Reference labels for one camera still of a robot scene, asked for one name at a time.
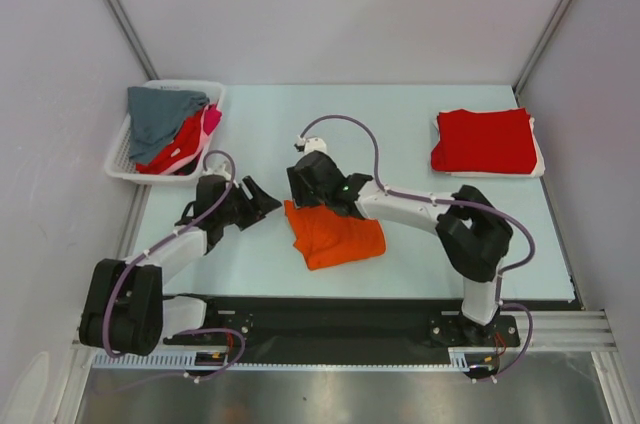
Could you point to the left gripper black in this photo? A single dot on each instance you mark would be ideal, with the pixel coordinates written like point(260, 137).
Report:
point(255, 208)

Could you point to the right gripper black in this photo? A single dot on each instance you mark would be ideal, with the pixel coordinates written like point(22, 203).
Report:
point(304, 191)

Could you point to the orange t shirt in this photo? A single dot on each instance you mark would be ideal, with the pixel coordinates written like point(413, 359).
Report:
point(326, 240)

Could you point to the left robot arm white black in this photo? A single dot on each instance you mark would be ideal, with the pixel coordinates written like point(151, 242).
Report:
point(125, 311)

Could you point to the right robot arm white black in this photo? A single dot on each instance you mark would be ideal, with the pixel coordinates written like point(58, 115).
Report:
point(475, 238)

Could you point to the pink t shirt in basket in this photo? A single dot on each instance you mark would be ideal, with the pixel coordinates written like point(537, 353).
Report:
point(210, 119)

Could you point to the red t shirt in basket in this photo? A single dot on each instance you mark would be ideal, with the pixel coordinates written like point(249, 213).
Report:
point(185, 146)

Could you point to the grey t shirt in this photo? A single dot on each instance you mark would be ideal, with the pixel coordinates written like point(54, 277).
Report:
point(156, 116)

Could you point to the folded white t shirt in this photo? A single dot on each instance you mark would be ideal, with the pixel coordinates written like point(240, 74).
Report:
point(537, 154)

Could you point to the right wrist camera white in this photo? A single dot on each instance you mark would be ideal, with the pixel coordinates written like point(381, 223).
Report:
point(307, 145)

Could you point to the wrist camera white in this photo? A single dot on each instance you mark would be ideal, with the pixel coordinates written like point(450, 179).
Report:
point(224, 171)
point(307, 145)

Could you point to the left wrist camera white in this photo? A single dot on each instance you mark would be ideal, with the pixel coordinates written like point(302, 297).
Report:
point(224, 171)

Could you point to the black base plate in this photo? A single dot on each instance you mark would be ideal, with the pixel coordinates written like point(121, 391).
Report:
point(352, 352)

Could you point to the white slotted cable duct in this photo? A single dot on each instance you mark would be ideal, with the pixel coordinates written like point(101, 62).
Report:
point(435, 360)

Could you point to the left corner aluminium post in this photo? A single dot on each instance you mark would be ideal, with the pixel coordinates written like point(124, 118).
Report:
point(131, 37)

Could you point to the corner aluminium post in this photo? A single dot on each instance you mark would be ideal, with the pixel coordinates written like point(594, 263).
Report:
point(131, 37)
point(552, 26)

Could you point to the aluminium rail frame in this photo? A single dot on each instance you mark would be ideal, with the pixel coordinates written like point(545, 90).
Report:
point(565, 329)

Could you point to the right corner aluminium post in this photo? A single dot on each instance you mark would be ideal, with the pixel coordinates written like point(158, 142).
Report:
point(552, 26)

